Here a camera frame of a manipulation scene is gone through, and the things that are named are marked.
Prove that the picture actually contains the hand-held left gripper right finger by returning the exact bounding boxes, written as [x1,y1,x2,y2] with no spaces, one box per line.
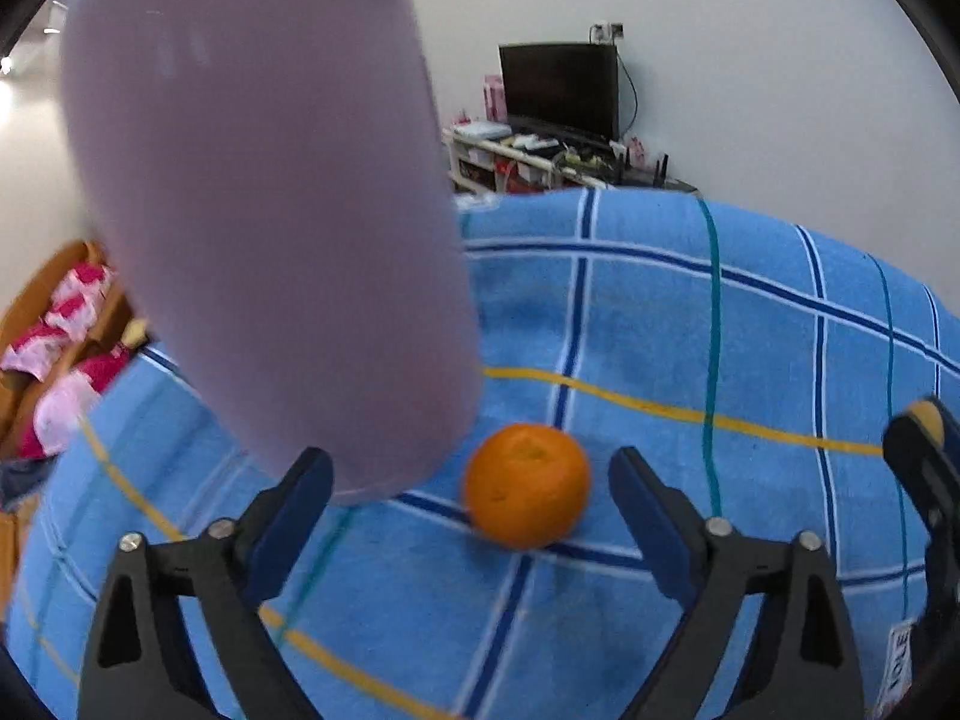
[607,446,867,720]

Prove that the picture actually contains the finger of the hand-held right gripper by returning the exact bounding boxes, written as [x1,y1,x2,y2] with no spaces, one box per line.
[883,411,960,542]

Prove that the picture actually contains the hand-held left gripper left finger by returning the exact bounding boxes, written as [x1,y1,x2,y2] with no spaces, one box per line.
[77,446,335,720]

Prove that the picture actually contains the orange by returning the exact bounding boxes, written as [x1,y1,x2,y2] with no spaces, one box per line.
[463,424,593,551]

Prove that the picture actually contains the blue plaid blanket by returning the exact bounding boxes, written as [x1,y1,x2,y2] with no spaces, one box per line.
[0,187,960,720]

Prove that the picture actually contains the pale pink cushion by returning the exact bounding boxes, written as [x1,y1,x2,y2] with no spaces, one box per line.
[19,345,134,460]

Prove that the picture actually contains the pink heart print cushion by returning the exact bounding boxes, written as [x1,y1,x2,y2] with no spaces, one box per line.
[0,262,115,377]

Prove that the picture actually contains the lilac plastic kettle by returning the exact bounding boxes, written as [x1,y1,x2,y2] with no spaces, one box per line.
[58,0,485,508]

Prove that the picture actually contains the brown leather sofa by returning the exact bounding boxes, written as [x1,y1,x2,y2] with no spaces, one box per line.
[0,240,134,460]

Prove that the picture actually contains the black router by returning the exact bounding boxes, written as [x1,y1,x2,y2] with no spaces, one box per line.
[611,146,673,189]

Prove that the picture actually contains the white television stand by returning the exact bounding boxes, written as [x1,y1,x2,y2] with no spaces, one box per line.
[442,124,625,194]

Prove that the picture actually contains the black television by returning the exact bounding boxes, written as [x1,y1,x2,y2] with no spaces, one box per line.
[499,43,624,145]

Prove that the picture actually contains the black power cable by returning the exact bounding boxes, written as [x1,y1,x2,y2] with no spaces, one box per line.
[617,58,640,142]

